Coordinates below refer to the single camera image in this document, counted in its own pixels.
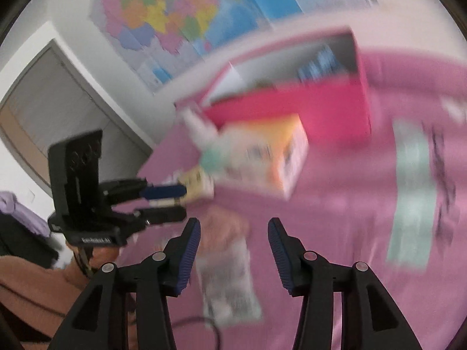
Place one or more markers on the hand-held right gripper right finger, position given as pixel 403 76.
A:
pixel 282 259

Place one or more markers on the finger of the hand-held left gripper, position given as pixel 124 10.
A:
pixel 160 216
pixel 164 191

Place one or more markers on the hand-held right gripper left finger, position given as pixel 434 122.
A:
pixel 186 259

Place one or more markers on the beige pocket tissue pack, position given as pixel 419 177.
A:
pixel 197 184

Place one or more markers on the peach packet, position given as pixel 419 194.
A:
pixel 226 228

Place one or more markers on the floral pocket tissue pack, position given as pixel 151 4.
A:
pixel 228 288

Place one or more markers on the pink cardboard box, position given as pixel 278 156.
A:
pixel 328 113

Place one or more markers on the purple cloth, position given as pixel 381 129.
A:
pixel 22 207

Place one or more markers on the white pump bottle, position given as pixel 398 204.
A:
pixel 199 127

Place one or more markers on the dark cloth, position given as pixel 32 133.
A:
pixel 22 244

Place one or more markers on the grey door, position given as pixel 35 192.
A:
pixel 54 98

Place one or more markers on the pastel tissue box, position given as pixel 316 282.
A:
pixel 262 160

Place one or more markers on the person's brown clothing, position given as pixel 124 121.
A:
pixel 36 291

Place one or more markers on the colourful wall map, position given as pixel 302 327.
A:
pixel 175 14

